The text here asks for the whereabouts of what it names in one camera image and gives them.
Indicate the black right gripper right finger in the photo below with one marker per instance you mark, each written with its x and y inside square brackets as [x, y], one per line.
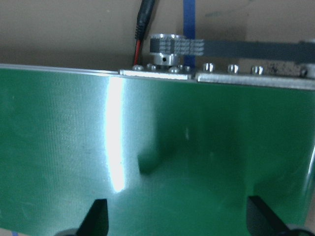
[262, 221]

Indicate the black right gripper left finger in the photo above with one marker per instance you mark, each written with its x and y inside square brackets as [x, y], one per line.
[96, 222]

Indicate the green conveyor belt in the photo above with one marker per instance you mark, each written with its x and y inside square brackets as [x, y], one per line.
[174, 151]

